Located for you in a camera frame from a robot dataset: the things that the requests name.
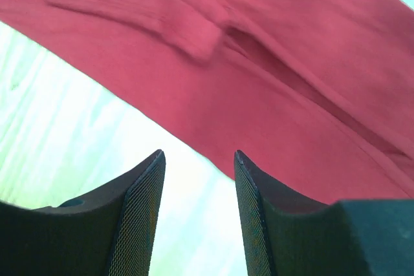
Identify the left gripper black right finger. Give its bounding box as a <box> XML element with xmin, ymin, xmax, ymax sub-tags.
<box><xmin>234</xmin><ymin>151</ymin><xmax>413</xmax><ymax>276</ymax></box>

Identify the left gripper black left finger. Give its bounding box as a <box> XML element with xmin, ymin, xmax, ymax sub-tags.
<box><xmin>1</xmin><ymin>150</ymin><xmax>166</xmax><ymax>276</ymax></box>

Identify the red t-shirt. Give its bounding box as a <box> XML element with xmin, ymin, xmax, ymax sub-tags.
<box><xmin>1</xmin><ymin>0</ymin><xmax>413</xmax><ymax>202</ymax></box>

